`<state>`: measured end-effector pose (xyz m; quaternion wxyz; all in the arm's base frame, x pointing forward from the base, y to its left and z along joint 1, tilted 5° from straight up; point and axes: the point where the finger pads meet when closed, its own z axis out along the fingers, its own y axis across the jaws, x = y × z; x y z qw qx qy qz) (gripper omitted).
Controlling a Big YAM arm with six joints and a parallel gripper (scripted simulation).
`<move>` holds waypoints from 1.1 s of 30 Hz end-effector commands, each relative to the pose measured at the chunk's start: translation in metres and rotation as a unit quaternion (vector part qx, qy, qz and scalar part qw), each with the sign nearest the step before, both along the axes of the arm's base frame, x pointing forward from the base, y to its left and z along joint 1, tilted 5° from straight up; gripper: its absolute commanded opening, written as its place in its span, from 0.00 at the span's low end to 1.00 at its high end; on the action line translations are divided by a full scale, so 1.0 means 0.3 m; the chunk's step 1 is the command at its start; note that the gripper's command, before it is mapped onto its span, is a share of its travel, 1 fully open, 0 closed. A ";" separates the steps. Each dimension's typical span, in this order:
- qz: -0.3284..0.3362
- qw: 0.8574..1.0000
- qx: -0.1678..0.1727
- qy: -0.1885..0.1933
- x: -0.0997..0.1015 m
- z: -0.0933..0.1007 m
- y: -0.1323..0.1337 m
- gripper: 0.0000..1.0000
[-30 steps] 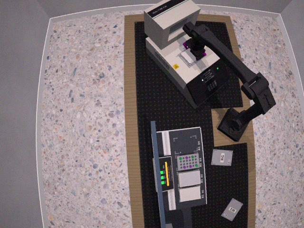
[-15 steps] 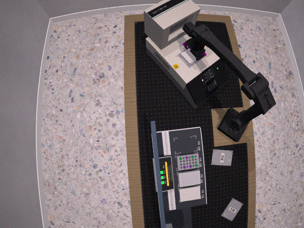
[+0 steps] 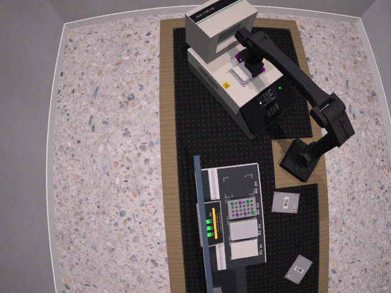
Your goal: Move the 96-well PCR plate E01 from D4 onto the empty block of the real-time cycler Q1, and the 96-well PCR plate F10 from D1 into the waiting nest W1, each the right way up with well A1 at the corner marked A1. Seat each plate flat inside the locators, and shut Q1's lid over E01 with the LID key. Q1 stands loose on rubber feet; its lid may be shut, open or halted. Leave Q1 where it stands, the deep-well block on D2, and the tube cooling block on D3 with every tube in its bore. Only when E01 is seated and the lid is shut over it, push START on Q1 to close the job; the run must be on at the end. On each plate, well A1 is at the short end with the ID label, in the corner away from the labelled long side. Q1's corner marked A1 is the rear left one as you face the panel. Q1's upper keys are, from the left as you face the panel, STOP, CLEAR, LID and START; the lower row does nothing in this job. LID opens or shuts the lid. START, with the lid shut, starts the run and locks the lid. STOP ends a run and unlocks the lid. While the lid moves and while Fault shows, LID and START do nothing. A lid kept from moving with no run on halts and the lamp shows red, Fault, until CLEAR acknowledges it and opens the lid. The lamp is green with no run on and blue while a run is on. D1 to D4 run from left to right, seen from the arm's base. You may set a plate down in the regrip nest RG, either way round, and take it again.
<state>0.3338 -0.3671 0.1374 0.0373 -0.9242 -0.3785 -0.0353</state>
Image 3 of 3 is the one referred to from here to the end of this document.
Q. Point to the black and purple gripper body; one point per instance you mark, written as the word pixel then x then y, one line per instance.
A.
pixel 250 63

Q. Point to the white pcr plate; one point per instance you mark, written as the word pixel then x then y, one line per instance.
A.
pixel 243 249
pixel 242 72

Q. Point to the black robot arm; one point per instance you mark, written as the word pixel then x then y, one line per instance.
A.
pixel 333 117

